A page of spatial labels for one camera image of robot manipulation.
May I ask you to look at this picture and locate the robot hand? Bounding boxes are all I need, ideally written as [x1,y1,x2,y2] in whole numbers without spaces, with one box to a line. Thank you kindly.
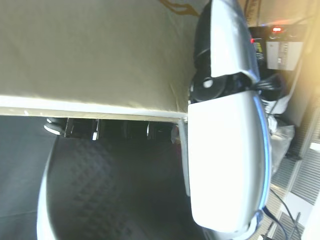
[36,0,273,240]

